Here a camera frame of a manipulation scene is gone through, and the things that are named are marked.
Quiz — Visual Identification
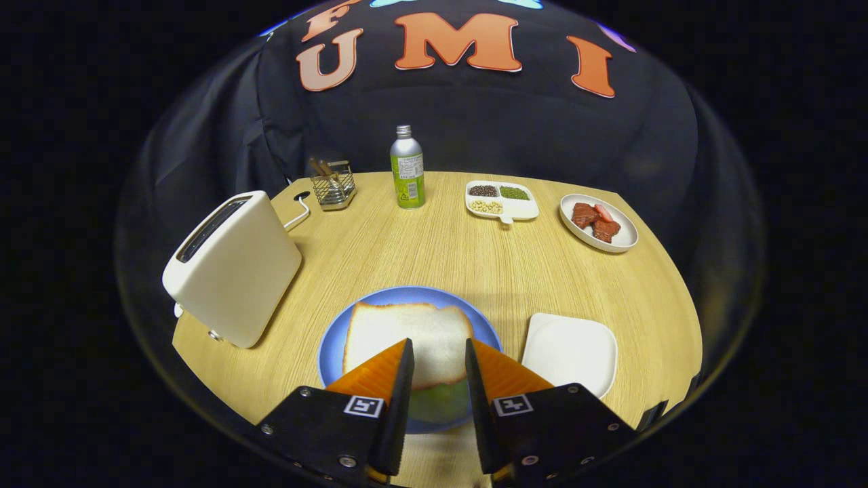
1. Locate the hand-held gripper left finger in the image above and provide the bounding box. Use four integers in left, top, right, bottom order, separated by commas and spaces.
254, 338, 416, 485

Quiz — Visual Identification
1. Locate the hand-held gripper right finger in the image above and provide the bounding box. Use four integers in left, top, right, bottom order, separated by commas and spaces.
465, 338, 638, 485

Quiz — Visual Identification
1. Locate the green lettuce leaf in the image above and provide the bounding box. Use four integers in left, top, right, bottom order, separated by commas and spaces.
407, 380, 472, 424

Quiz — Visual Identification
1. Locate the toasted bread slice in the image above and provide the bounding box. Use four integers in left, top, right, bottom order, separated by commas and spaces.
342, 301, 475, 391

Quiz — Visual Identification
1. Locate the white square plate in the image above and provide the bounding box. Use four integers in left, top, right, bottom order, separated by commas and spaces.
521, 312, 618, 400

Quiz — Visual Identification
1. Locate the blue plate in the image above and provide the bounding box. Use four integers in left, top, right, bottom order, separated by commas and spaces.
317, 285, 503, 435

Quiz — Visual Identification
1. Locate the white toaster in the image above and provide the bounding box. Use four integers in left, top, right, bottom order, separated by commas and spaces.
162, 190, 303, 350

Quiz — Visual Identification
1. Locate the white divided dish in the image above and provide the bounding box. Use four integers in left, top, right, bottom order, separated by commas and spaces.
465, 180, 540, 225

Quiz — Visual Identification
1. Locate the white round plate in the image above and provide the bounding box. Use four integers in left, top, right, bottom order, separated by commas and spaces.
559, 194, 639, 254

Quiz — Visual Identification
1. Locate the silver bottle with green label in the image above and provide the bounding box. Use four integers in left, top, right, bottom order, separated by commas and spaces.
390, 125, 427, 210

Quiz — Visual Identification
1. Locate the white toaster cable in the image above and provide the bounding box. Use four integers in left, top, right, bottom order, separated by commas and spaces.
282, 199, 311, 231

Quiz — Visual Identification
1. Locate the metal wire utensil holder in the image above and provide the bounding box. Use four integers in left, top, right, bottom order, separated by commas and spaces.
311, 160, 357, 211

